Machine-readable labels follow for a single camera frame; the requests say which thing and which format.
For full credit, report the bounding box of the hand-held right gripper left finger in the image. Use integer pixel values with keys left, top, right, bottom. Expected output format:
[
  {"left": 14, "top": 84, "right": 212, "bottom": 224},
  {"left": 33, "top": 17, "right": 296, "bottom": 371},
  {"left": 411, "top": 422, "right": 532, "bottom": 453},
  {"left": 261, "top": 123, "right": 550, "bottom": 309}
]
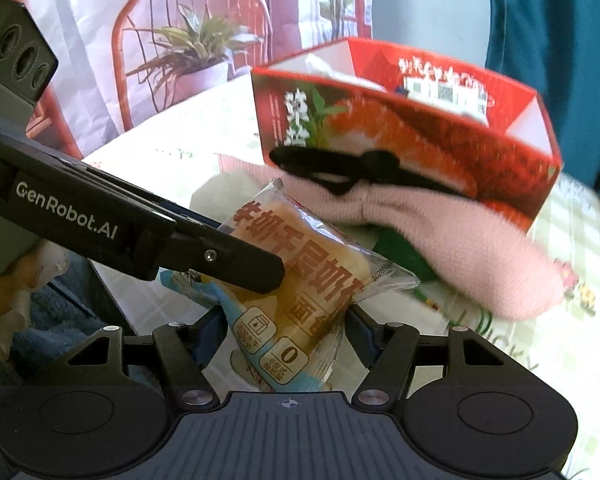
[{"left": 62, "top": 305, "right": 229, "bottom": 407}]

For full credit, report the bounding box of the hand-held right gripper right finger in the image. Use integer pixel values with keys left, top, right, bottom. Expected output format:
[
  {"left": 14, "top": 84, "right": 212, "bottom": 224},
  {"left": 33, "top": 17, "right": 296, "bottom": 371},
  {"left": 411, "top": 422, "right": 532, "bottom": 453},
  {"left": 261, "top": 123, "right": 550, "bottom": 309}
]
[{"left": 347, "top": 304, "right": 521, "bottom": 407}]

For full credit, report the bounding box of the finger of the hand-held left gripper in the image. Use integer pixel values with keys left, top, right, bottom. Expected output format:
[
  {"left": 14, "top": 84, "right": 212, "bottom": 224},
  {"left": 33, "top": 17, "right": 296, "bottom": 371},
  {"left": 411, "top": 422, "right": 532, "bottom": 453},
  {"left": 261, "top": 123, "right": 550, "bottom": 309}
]
[
  {"left": 147, "top": 199, "right": 229, "bottom": 235},
  {"left": 159, "top": 232, "right": 287, "bottom": 296}
]

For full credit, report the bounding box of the clear bread packet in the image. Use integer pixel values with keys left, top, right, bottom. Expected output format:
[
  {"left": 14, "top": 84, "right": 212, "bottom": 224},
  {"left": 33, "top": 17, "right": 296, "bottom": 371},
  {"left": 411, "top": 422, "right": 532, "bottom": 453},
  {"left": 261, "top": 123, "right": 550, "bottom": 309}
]
[{"left": 160, "top": 179, "right": 422, "bottom": 394}]

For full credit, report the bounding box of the pink knitted sock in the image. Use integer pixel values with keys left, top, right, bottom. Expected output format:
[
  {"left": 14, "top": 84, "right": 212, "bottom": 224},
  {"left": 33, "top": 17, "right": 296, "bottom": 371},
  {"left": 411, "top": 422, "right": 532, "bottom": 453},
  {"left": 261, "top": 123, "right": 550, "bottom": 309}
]
[{"left": 264, "top": 164, "right": 567, "bottom": 322}]

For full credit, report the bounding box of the black sock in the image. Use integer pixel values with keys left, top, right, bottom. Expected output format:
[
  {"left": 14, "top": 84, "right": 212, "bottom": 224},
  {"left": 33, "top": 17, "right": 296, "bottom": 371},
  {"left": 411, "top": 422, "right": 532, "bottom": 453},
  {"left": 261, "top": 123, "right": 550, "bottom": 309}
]
[{"left": 270, "top": 146, "right": 407, "bottom": 195}]

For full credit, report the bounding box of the red cardboard box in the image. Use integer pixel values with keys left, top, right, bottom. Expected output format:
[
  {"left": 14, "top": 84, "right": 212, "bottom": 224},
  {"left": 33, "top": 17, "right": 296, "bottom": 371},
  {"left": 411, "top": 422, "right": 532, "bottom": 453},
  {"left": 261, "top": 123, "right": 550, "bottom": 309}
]
[{"left": 251, "top": 37, "right": 564, "bottom": 234}]

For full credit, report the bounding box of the person's left hand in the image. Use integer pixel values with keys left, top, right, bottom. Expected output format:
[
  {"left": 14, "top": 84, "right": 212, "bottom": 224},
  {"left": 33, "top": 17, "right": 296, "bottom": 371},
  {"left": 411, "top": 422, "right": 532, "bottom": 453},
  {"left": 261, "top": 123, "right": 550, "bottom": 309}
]
[{"left": 0, "top": 240, "right": 72, "bottom": 361}]

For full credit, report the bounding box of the green packet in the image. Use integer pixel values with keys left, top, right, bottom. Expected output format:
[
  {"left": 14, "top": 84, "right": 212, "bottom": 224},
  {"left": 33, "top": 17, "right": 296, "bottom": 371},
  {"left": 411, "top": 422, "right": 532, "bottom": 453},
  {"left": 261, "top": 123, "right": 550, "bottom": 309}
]
[{"left": 374, "top": 226, "right": 442, "bottom": 287}]

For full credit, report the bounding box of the blue towel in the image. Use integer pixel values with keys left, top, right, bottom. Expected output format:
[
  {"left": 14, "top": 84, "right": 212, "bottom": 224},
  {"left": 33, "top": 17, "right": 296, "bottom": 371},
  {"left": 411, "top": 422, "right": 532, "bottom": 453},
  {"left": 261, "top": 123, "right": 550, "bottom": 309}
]
[{"left": 7, "top": 254, "right": 148, "bottom": 392}]

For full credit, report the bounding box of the printed room backdrop cloth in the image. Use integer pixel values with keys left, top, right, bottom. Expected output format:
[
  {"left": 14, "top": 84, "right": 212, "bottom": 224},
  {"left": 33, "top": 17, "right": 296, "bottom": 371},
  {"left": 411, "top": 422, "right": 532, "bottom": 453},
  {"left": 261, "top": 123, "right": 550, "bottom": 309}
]
[{"left": 0, "top": 0, "right": 374, "bottom": 162}]

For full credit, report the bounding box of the teal curtain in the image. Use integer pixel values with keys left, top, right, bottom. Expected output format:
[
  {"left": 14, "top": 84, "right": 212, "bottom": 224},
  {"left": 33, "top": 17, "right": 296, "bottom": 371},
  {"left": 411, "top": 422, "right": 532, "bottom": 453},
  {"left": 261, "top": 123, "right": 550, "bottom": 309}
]
[{"left": 484, "top": 0, "right": 600, "bottom": 197}]

